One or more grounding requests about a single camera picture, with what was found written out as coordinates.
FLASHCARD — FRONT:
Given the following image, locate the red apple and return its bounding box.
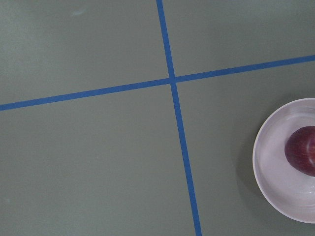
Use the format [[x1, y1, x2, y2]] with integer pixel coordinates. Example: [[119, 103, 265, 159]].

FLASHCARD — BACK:
[[284, 126, 315, 177]]

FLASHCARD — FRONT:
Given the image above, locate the pink plate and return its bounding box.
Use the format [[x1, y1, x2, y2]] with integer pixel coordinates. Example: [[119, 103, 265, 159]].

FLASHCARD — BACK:
[[252, 98, 315, 224]]

